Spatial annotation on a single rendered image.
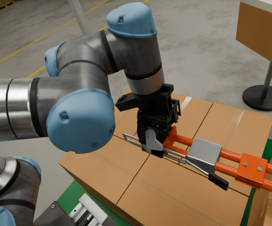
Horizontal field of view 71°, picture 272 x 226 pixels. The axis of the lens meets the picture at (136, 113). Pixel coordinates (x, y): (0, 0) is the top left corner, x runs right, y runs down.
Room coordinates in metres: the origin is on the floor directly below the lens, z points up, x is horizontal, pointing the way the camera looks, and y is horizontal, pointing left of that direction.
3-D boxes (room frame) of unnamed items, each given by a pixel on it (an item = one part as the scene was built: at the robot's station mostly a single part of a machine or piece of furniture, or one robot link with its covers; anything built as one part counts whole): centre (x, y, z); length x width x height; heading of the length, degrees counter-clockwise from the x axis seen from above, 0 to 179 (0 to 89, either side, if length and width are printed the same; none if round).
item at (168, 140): (0.35, -0.04, 1.20); 0.08 x 0.07 x 0.05; 44
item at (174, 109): (0.32, -0.05, 1.34); 0.09 x 0.08 x 0.12; 44
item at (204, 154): (0.25, -0.13, 1.19); 0.07 x 0.07 x 0.04; 44
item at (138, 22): (0.33, -0.04, 1.50); 0.09 x 0.08 x 0.11; 88
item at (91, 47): (0.31, 0.06, 1.50); 0.11 x 0.11 x 0.08; 88
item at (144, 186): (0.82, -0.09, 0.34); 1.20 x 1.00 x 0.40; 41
